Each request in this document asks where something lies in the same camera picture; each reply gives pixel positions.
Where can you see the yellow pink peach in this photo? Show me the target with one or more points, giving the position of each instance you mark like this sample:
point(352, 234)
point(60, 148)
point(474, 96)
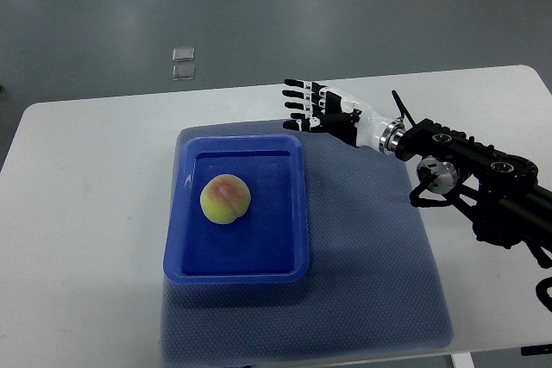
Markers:
point(225, 199)

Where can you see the white table leg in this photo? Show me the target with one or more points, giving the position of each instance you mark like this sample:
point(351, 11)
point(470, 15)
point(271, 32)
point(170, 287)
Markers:
point(462, 360)

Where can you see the blue mesh mat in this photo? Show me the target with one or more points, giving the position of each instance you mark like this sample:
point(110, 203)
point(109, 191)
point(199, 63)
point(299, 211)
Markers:
point(371, 286)

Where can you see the blue plastic tray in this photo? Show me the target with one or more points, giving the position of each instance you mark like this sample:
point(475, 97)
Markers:
point(269, 243)

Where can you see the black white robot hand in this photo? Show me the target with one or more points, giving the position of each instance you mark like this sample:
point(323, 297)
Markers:
point(317, 108)

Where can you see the lower clear floor tile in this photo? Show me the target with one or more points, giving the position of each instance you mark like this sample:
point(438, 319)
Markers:
point(183, 71)

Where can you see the black bracket under table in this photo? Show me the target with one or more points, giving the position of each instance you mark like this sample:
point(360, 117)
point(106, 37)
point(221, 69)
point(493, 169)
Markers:
point(536, 350)

